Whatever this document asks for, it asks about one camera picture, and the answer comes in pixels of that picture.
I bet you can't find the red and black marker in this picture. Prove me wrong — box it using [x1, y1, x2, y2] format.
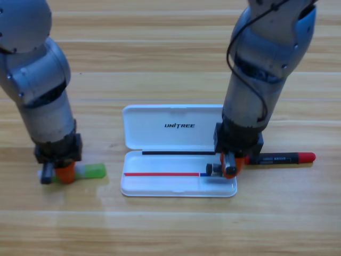
[244, 152, 316, 165]

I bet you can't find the green and white eraser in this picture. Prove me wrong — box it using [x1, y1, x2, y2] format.
[36, 163, 107, 183]

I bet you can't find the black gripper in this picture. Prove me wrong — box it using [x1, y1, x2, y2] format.
[34, 133, 83, 185]
[213, 121, 264, 179]

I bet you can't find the white Unitree pencil case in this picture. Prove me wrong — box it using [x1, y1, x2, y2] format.
[120, 104, 238, 198]

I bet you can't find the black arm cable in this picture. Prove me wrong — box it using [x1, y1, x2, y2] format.
[225, 0, 318, 121]

